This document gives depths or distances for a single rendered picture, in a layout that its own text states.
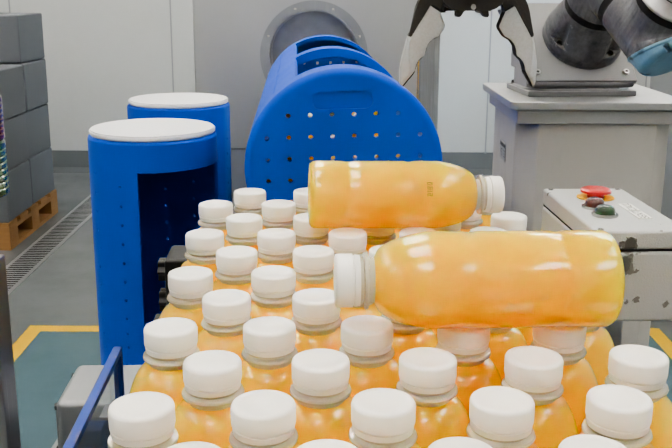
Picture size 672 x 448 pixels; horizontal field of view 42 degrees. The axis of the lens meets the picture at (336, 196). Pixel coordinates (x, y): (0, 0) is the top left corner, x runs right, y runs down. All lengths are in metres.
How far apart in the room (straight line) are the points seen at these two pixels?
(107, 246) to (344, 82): 0.90
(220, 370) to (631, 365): 0.27
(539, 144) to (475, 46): 4.93
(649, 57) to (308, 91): 0.58
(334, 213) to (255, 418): 0.40
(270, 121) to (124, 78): 5.44
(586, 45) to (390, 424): 1.23
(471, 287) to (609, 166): 1.06
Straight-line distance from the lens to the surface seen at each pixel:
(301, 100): 1.24
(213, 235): 0.89
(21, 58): 5.12
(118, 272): 1.98
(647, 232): 0.97
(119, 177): 1.92
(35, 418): 3.05
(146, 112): 2.43
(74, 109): 6.78
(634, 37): 1.53
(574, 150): 1.64
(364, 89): 1.24
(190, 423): 0.60
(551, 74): 1.68
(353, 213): 0.89
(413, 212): 0.90
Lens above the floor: 1.34
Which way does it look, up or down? 13 degrees down
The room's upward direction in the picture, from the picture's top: straight up
